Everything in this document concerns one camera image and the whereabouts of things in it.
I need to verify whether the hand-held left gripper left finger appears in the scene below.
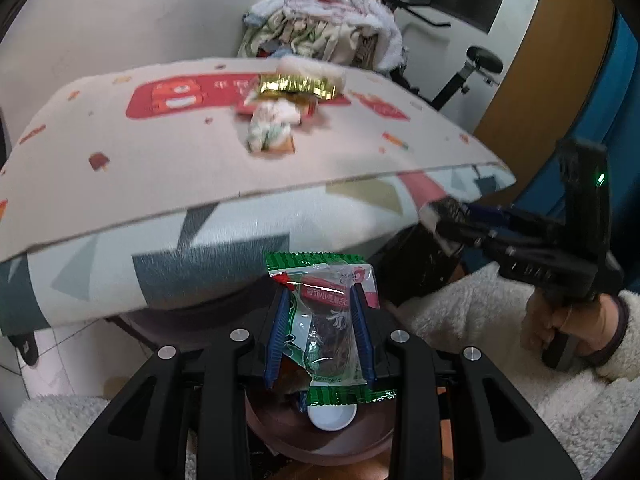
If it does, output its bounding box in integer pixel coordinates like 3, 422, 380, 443
55, 290, 292, 480

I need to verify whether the brown bowl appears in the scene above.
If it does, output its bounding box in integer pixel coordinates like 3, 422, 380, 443
117, 280, 399, 467

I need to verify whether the pile of clothes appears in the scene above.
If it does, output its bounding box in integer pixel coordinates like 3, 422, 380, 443
237, 0, 407, 74

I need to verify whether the person's right forearm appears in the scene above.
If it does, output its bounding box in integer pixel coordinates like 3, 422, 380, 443
597, 290, 640, 398

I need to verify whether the wooden door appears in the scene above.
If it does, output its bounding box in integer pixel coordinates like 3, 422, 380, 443
472, 0, 617, 202

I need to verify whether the person's white fluffy clothing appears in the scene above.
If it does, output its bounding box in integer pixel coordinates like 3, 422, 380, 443
10, 264, 640, 480

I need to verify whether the gold foil wrapper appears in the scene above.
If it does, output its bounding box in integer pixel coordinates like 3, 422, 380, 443
257, 72, 339, 103

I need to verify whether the black exercise bike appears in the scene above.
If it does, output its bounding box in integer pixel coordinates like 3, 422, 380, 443
369, 0, 506, 112

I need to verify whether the blue curtain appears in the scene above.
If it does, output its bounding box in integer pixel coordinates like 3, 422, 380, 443
517, 10, 640, 273

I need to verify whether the green and white snack wrapper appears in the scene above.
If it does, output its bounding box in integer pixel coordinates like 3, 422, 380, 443
264, 251, 397, 406

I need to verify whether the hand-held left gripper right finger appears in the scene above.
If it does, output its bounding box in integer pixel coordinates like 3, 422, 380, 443
350, 285, 584, 480

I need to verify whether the white paper cup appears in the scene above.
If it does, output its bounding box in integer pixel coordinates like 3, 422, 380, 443
306, 402, 359, 432

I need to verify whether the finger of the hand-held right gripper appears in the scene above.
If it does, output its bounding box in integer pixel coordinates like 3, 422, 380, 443
462, 202, 568, 241
420, 199, 531, 271

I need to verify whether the person's right hand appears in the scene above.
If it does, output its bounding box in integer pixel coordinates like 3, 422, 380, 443
519, 290, 622, 367

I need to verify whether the printed table mat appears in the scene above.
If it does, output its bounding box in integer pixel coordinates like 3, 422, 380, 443
0, 57, 502, 264

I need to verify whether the dark shiny object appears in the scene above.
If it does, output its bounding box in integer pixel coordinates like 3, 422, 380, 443
377, 225, 464, 309

